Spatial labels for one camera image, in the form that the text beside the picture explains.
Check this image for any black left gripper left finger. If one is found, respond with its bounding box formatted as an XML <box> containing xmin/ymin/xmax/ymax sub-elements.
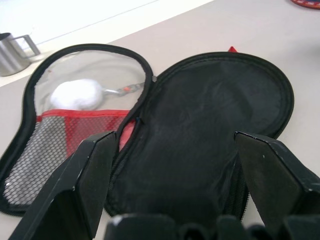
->
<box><xmin>7</xmin><ymin>130</ymin><xmax>117</xmax><ymax>240</ymax></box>

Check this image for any white fluffy pompom keychain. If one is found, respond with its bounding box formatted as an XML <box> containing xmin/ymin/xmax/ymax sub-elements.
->
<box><xmin>49</xmin><ymin>78</ymin><xmax>146</xmax><ymax>111</ymax></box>

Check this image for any black and red paddle case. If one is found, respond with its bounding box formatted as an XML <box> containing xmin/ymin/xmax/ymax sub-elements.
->
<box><xmin>0</xmin><ymin>43</ymin><xmax>300</xmax><ymax>221</ymax></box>

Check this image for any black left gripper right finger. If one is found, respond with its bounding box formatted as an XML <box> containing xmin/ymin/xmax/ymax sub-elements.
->
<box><xmin>234</xmin><ymin>131</ymin><xmax>320</xmax><ymax>226</ymax></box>

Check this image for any stainless steel pitcher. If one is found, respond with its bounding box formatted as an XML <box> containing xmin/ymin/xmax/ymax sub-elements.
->
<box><xmin>0</xmin><ymin>32</ymin><xmax>42</xmax><ymax>77</ymax></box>

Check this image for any red round object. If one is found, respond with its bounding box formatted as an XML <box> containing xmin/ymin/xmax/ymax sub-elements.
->
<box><xmin>289</xmin><ymin>0</ymin><xmax>320</xmax><ymax>9</ymax></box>

